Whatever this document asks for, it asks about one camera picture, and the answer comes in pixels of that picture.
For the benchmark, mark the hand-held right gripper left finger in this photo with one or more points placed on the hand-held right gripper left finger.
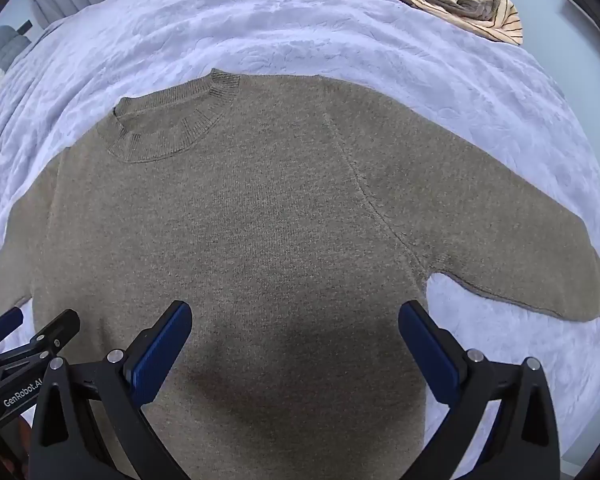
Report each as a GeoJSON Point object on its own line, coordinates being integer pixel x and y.
{"type": "Point", "coordinates": [155, 355]}

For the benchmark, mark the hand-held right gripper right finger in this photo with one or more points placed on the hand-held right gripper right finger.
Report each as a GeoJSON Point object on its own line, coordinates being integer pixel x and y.
{"type": "Point", "coordinates": [430, 350]}

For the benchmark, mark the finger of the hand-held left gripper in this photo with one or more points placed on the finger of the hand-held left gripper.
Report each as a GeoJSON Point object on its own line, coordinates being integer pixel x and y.
{"type": "Point", "coordinates": [5, 322]}
{"type": "Point", "coordinates": [60, 327]}

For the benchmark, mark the olive brown knit sweater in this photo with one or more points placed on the olive brown knit sweater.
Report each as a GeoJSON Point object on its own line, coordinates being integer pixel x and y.
{"type": "Point", "coordinates": [280, 210]}

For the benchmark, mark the grey upholstered sofa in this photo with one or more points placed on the grey upholstered sofa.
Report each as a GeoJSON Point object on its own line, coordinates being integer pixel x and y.
{"type": "Point", "coordinates": [5, 42]}

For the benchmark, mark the light lavender fleece blanket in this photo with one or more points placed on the light lavender fleece blanket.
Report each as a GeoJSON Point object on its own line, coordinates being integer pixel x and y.
{"type": "Point", "coordinates": [330, 25]}

